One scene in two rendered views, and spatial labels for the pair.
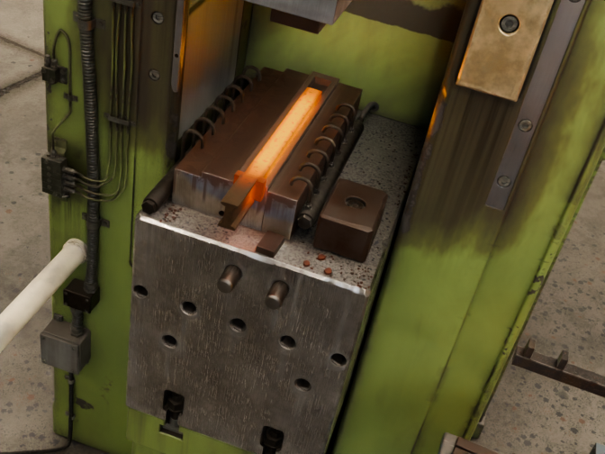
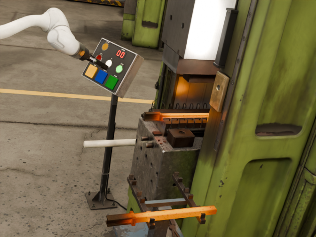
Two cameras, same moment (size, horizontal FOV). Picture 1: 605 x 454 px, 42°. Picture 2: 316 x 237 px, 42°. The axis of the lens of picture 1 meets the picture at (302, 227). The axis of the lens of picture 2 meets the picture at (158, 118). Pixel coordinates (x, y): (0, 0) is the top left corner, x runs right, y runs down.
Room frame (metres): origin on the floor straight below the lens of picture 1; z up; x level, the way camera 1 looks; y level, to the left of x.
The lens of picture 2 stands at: (-0.19, -1.55, 1.92)
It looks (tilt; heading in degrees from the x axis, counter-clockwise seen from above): 25 degrees down; 55
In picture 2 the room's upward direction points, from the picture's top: 10 degrees clockwise
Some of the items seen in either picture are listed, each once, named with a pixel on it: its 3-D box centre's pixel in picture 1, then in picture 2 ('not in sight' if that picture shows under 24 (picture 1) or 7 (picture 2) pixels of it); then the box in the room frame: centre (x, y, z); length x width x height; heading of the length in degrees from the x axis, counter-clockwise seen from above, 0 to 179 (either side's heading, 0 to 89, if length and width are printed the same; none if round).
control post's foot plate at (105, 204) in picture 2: not in sight; (101, 195); (1.02, 0.68, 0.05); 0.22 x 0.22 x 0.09; 80
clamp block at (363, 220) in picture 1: (351, 219); (180, 138); (1.02, -0.07, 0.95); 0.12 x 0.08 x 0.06; 170
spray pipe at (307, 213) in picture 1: (333, 169); (195, 130); (1.15, -0.03, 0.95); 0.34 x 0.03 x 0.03; 170
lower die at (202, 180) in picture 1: (275, 138); (192, 120); (1.20, 0.08, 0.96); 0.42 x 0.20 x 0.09; 170
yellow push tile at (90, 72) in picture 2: not in sight; (91, 71); (0.87, 0.74, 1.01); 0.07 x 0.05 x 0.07; 105
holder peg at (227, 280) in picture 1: (229, 279); (144, 138); (0.91, 0.09, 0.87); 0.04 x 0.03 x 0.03; 170
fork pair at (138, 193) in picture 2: not in sight; (165, 194); (0.69, -0.46, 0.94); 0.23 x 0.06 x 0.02; 168
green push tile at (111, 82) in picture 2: not in sight; (112, 82); (0.92, 0.55, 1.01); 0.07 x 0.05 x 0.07; 105
